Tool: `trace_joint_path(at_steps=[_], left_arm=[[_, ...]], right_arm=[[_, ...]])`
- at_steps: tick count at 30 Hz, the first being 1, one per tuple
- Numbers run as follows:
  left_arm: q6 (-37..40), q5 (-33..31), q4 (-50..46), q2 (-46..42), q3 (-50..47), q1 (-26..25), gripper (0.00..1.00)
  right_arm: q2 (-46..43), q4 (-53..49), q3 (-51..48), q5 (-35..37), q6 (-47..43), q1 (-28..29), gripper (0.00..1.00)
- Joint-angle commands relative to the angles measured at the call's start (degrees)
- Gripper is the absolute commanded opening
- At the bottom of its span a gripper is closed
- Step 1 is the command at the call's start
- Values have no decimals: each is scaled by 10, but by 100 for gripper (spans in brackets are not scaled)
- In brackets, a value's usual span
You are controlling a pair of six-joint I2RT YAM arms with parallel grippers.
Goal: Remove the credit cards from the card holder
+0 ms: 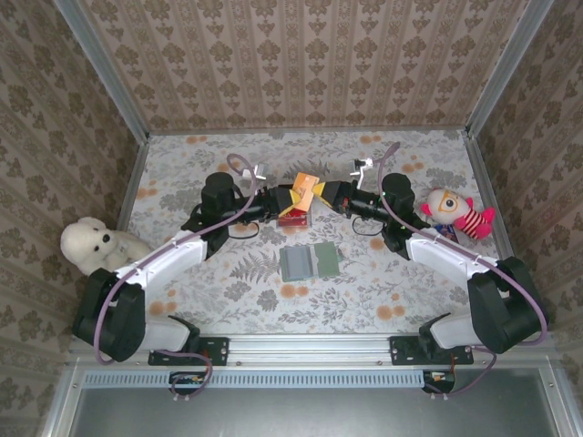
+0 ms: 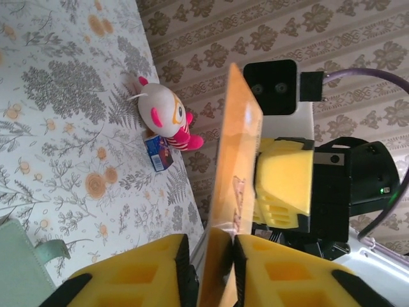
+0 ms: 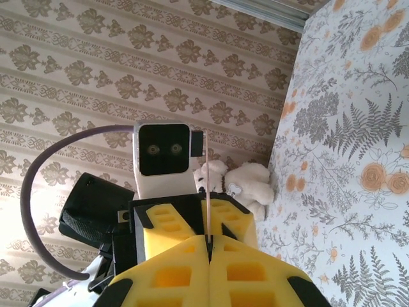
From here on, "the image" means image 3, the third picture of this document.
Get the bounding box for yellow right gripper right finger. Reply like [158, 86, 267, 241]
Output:
[210, 235, 333, 307]

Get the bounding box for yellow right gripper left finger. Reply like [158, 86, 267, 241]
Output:
[102, 235, 211, 307]

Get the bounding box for white teddy bear plush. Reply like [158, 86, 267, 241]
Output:
[191, 159, 276, 221]

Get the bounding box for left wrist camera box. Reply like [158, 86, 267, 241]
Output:
[132, 120, 206, 201]

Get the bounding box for aluminium corner post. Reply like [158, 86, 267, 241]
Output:
[210, 0, 332, 32]

